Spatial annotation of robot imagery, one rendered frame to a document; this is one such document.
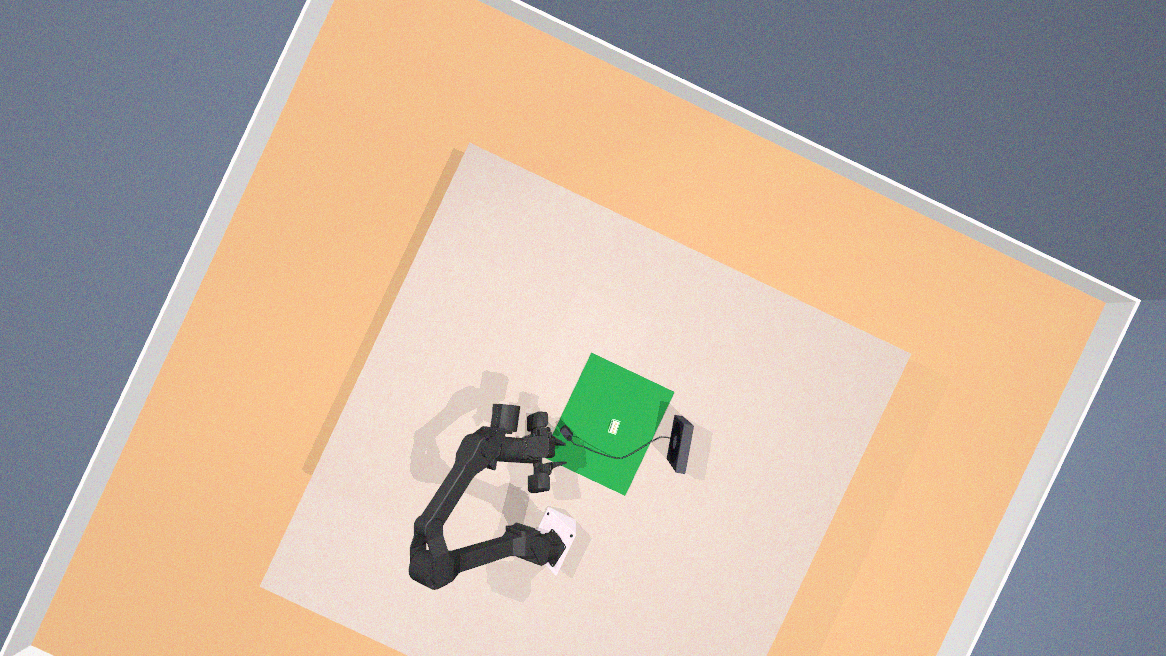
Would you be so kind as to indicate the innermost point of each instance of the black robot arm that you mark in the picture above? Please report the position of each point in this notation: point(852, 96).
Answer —
point(438, 566)

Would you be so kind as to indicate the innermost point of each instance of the green circuit board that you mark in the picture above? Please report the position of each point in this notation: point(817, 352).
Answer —
point(615, 412)

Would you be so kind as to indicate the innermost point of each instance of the black connector plug with cable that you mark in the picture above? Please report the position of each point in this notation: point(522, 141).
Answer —
point(568, 434)

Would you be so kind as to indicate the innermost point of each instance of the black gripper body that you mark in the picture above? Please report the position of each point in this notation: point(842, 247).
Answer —
point(540, 480)

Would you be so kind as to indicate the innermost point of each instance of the black square cooling fan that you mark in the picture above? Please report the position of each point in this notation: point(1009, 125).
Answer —
point(679, 445)

